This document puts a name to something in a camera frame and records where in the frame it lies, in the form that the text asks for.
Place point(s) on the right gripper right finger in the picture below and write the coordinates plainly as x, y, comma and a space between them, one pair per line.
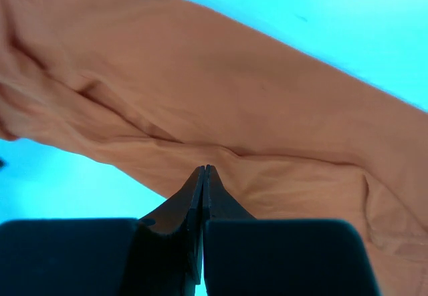
247, 256

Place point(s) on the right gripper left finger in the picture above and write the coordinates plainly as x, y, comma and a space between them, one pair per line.
158, 254

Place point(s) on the orange t shirt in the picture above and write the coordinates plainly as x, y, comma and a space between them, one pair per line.
159, 87

